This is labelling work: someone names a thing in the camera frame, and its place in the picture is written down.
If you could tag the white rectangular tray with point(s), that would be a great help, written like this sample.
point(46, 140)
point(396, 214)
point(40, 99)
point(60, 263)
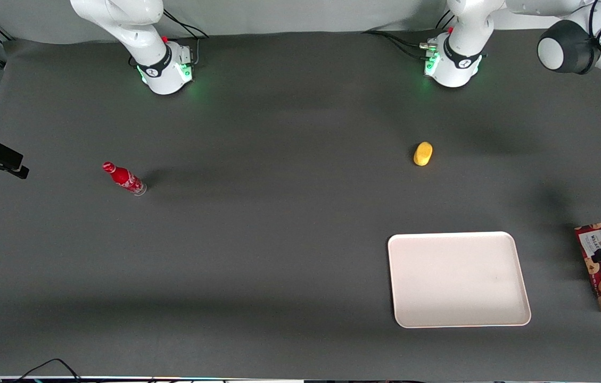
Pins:
point(457, 279)

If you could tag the red cola bottle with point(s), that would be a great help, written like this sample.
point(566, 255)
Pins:
point(123, 178)

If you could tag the yellow lemon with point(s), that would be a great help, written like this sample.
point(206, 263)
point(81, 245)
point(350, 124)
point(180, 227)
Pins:
point(422, 153)

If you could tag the dark grey table cloth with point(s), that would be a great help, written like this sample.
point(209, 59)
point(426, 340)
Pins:
point(279, 229)

